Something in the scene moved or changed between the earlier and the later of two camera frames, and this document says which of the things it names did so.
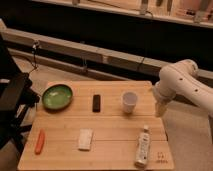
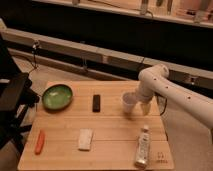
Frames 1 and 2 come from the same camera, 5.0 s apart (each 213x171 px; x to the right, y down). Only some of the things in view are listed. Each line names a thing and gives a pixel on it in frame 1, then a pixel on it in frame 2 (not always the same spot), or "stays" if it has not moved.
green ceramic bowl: x=57 y=97 stays
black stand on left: x=17 y=97 stays
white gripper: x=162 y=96 -> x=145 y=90
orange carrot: x=40 y=142 stays
